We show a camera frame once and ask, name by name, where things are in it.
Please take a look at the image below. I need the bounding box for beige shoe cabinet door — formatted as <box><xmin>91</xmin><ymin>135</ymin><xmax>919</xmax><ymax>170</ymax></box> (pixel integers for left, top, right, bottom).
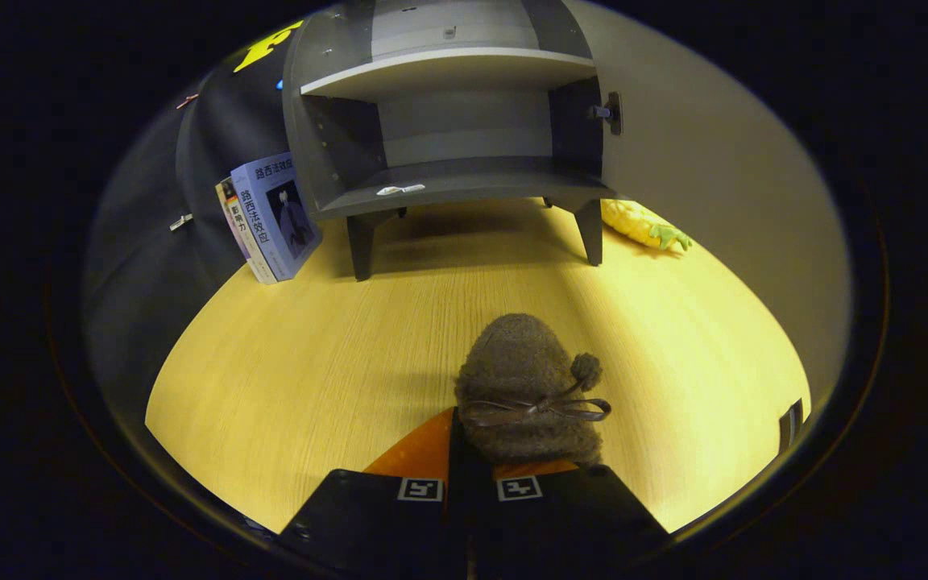
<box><xmin>569</xmin><ymin>0</ymin><xmax>851</xmax><ymax>404</ymax></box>

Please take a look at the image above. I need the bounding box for brown fuzzy shoe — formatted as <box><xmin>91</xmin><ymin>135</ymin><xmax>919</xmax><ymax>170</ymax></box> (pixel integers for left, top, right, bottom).
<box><xmin>454</xmin><ymin>313</ymin><xmax>612</xmax><ymax>468</ymax></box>

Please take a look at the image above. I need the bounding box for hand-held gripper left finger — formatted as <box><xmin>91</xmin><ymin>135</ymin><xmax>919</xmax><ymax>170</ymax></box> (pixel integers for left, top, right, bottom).
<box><xmin>275</xmin><ymin>407</ymin><xmax>465</xmax><ymax>578</ymax></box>

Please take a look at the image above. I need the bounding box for yellow plush toy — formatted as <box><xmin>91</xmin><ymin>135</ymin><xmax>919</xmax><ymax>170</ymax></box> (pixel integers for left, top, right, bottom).
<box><xmin>599</xmin><ymin>199</ymin><xmax>694</xmax><ymax>252</ymax></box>

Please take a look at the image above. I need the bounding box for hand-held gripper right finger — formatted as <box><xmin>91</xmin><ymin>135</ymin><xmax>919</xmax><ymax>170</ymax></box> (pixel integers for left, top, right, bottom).
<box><xmin>464</xmin><ymin>458</ymin><xmax>670</xmax><ymax>578</ymax></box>

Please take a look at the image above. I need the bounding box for blue book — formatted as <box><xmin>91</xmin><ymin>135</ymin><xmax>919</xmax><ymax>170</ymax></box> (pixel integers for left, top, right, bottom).
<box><xmin>230</xmin><ymin>153</ymin><xmax>324</xmax><ymax>281</ymax></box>

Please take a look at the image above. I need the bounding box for white cabinet shelf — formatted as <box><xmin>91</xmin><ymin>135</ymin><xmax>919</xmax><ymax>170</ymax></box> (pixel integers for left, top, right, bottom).
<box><xmin>300</xmin><ymin>47</ymin><xmax>598</xmax><ymax>102</ymax></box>

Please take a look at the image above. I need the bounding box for black backdrop cloth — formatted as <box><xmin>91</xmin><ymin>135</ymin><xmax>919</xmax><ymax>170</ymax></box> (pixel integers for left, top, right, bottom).
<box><xmin>85</xmin><ymin>20</ymin><xmax>304</xmax><ymax>420</ymax></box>

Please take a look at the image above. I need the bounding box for metal door hinge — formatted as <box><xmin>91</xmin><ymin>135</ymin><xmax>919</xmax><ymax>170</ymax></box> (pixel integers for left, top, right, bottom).
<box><xmin>591</xmin><ymin>91</ymin><xmax>623</xmax><ymax>136</ymax></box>

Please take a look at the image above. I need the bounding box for white book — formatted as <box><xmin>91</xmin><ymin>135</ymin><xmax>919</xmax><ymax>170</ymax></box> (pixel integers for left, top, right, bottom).
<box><xmin>216</xmin><ymin>177</ymin><xmax>278</xmax><ymax>284</ymax></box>

